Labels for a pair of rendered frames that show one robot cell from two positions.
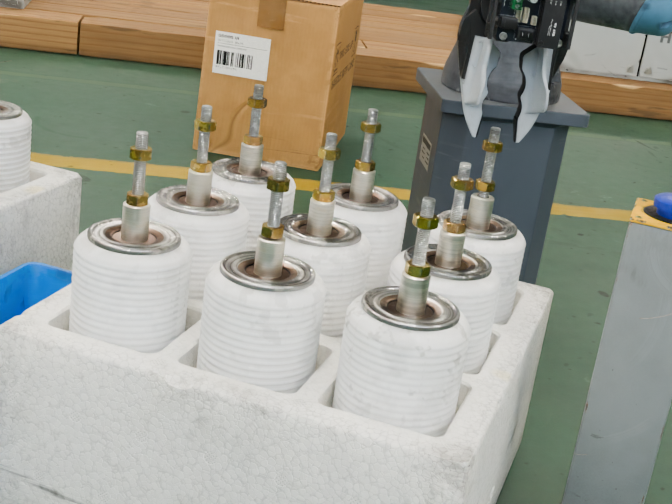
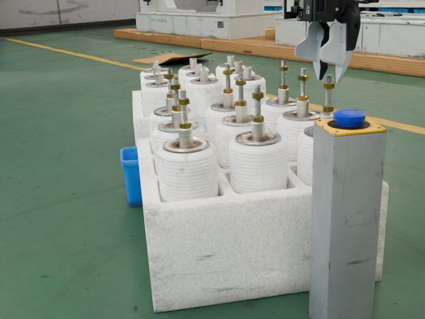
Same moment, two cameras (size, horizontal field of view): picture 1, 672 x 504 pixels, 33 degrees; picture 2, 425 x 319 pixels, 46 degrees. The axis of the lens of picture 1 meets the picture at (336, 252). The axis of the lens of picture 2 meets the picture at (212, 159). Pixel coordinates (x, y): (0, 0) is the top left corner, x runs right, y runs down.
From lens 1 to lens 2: 0.92 m
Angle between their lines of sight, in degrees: 60
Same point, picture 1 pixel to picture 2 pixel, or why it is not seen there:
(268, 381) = not seen: hidden behind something
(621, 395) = (317, 235)
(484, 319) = (252, 168)
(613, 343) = (314, 200)
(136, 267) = (153, 119)
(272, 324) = (157, 144)
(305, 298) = (169, 136)
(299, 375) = not seen: hidden behind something
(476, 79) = (307, 45)
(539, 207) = not seen: outside the picture
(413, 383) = (162, 175)
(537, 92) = (332, 51)
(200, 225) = (211, 114)
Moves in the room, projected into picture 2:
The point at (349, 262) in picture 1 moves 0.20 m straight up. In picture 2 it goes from (232, 133) to (228, 17)
